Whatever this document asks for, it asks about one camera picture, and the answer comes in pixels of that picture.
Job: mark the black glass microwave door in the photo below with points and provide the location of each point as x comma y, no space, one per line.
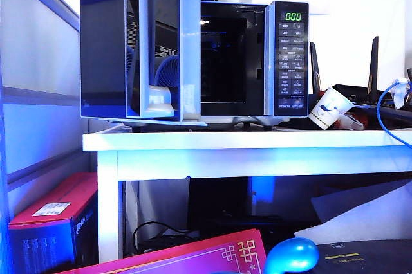
103,61

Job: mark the silver black microwave oven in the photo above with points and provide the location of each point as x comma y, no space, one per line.
289,61

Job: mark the white table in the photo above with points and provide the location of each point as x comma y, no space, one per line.
225,140

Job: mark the black computer case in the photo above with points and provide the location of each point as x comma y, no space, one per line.
219,200

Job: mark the white paper cup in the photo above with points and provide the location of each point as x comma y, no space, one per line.
328,106

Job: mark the pink printed gift box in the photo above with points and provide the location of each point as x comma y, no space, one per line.
180,261

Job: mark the red white small packet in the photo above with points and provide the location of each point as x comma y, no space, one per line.
351,121

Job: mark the blue glossy oval object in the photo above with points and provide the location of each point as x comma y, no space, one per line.
289,254

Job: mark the black router with antennas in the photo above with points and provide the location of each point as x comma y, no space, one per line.
370,97

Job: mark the grey cardboard sheet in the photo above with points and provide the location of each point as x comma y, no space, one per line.
354,197

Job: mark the white foam sheet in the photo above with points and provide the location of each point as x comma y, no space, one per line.
354,225

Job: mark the red and blue carton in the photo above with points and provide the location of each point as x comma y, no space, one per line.
48,232

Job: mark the black box yellow print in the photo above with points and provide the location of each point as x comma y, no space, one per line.
370,258

